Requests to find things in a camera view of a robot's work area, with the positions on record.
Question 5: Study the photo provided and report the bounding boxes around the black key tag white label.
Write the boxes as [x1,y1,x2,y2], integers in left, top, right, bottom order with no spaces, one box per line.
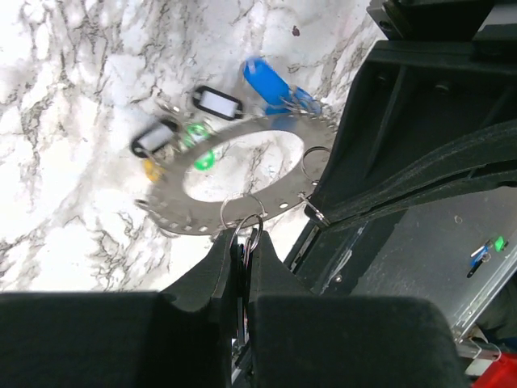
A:
[191,85,244,121]

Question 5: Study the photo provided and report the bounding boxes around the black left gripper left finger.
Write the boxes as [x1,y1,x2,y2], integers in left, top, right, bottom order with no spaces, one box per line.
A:
[1,231,234,387]

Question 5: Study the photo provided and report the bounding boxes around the blue key tag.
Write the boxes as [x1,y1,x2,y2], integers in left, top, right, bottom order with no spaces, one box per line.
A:
[263,86,323,118]
[242,57,290,107]

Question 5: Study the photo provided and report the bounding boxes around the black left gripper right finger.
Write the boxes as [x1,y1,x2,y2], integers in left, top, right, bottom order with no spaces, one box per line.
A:
[248,234,469,387]

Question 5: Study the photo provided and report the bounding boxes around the plain black key tag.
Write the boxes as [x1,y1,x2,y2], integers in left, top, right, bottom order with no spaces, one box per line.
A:
[130,118,179,158]

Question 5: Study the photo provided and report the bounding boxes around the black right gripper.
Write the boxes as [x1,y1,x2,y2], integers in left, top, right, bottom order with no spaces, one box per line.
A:
[310,1,516,230]

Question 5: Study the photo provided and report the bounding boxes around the yellow key tag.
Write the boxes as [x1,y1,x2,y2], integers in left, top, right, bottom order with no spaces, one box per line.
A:
[142,158,162,183]

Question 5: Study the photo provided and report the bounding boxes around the small split key ring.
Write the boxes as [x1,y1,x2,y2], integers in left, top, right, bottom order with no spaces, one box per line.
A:
[229,213,264,268]

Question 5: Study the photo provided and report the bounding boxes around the aluminium extrusion frame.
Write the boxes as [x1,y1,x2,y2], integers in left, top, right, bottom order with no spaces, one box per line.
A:
[453,249,516,361]

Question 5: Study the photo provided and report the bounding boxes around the green key tag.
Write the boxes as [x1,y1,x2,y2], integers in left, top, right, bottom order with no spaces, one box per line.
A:
[180,122,216,171]

